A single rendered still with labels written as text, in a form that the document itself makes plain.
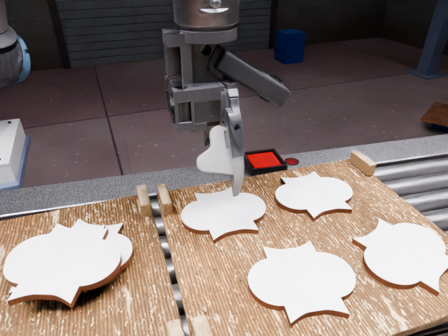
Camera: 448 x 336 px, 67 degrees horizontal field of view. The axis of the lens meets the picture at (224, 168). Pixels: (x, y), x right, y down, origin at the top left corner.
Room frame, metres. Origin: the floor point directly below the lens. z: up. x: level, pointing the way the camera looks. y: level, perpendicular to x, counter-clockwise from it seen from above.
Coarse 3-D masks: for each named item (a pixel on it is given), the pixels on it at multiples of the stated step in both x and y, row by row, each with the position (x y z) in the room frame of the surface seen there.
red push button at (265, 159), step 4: (268, 152) 0.65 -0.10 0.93; (272, 152) 0.65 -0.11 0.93; (248, 156) 0.63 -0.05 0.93; (252, 156) 0.63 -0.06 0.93; (256, 156) 0.63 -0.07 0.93; (260, 156) 0.63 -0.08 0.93; (264, 156) 0.63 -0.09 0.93; (268, 156) 0.63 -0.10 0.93; (272, 156) 0.63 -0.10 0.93; (252, 160) 0.62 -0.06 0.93; (256, 160) 0.62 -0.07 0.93; (260, 160) 0.62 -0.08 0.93; (264, 160) 0.62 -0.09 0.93; (268, 160) 0.62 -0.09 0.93; (272, 160) 0.62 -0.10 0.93; (276, 160) 0.62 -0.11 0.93; (252, 164) 0.60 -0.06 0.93; (256, 164) 0.60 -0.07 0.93; (260, 164) 0.60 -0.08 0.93; (264, 164) 0.60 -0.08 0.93; (268, 164) 0.60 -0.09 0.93; (272, 164) 0.60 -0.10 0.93; (276, 164) 0.60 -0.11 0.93; (280, 164) 0.60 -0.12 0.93
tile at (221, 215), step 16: (224, 192) 0.48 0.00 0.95; (192, 208) 0.44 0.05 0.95; (208, 208) 0.44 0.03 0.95; (224, 208) 0.44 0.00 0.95; (240, 208) 0.44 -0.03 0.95; (256, 208) 0.44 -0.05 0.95; (192, 224) 0.40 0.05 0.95; (208, 224) 0.40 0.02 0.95; (224, 224) 0.40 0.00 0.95; (240, 224) 0.40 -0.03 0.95
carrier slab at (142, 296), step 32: (0, 224) 0.41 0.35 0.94; (32, 224) 0.41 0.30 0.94; (64, 224) 0.41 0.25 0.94; (96, 224) 0.41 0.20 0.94; (128, 224) 0.41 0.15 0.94; (0, 256) 0.34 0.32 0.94; (160, 256) 0.34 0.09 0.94; (0, 288) 0.29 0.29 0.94; (128, 288) 0.29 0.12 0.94; (160, 288) 0.29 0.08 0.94; (0, 320) 0.24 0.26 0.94; (32, 320) 0.24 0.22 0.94; (64, 320) 0.24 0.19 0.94; (96, 320) 0.24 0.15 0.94; (128, 320) 0.24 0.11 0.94; (160, 320) 0.24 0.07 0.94
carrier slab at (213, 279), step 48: (192, 192) 0.49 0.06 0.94; (240, 192) 0.49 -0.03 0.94; (384, 192) 0.49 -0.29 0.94; (192, 240) 0.37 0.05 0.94; (240, 240) 0.37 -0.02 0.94; (288, 240) 0.37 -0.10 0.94; (336, 240) 0.37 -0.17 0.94; (192, 288) 0.29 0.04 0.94; (240, 288) 0.29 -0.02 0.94; (384, 288) 0.29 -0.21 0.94
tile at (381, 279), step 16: (384, 224) 0.40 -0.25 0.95; (400, 224) 0.40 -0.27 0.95; (368, 240) 0.36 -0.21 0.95; (384, 240) 0.36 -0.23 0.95; (400, 240) 0.36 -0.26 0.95; (416, 240) 0.36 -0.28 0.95; (432, 240) 0.36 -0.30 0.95; (368, 256) 0.33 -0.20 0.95; (384, 256) 0.33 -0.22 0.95; (400, 256) 0.33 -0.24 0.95; (416, 256) 0.33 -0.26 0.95; (432, 256) 0.33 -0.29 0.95; (368, 272) 0.31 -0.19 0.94; (384, 272) 0.30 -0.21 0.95; (400, 272) 0.30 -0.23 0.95; (416, 272) 0.30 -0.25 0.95; (432, 272) 0.30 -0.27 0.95; (400, 288) 0.29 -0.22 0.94; (432, 288) 0.28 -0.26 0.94
